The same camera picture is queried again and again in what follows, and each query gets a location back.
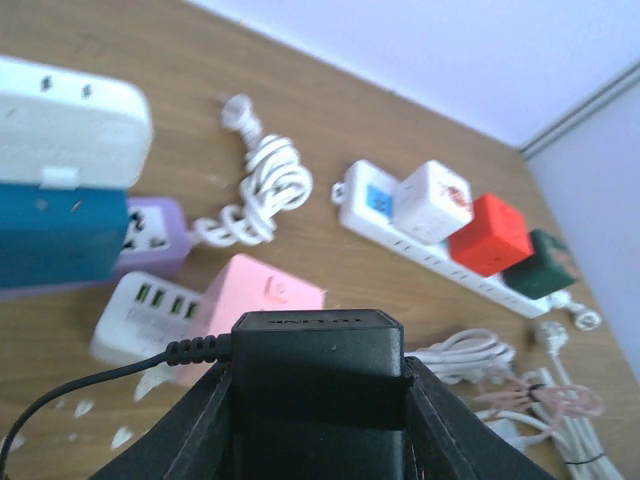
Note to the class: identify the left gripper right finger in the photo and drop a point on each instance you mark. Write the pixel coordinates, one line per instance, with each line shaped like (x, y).
(446, 440)

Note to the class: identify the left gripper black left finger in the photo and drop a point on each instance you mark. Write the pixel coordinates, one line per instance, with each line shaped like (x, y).
(192, 441)

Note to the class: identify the black power adapter with cable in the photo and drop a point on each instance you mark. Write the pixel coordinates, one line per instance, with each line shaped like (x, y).
(314, 394)

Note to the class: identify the pink cube adapter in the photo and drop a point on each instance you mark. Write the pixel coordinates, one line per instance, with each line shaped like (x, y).
(246, 284)

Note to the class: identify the dark green cube adapter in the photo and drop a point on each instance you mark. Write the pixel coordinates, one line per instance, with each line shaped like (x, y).
(549, 269)

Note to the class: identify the red cube adapter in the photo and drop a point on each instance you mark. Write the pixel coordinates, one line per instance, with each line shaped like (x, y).
(496, 239)

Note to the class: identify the white cartoon cube adapter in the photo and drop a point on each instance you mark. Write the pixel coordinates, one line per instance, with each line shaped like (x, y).
(432, 203)

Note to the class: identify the blue cube adapter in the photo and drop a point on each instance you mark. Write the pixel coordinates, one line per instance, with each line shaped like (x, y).
(50, 237)

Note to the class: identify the long white power strip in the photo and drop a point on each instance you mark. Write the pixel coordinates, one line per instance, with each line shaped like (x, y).
(363, 198)

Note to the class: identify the white square charger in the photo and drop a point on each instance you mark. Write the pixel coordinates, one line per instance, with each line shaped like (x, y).
(65, 129)

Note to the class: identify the white power strip centre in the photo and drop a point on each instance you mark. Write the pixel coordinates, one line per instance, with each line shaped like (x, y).
(143, 315)

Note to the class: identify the purple power strip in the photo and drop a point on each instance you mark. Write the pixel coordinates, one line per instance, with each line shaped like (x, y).
(157, 242)

